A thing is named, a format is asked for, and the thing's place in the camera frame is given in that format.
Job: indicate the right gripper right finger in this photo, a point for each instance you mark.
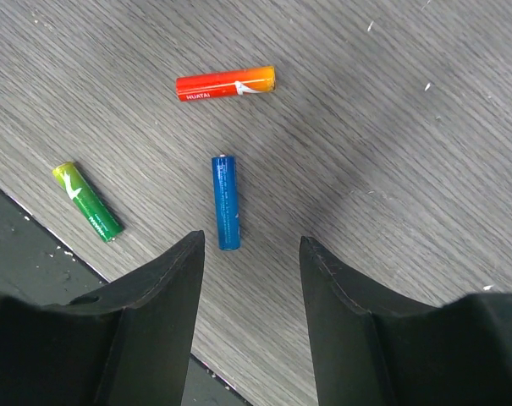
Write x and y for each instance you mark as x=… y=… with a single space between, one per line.
x=373 y=346

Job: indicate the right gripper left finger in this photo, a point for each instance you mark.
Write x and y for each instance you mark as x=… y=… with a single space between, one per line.
x=126 y=343

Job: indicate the blue battery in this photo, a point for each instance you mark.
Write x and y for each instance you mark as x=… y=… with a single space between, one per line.
x=226 y=202

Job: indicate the green battery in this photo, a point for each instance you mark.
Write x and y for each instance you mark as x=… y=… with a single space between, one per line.
x=86 y=199

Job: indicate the red orange battery centre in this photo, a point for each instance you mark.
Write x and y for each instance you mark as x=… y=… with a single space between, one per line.
x=231 y=83

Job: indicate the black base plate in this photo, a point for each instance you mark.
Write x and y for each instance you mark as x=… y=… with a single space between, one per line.
x=36 y=268

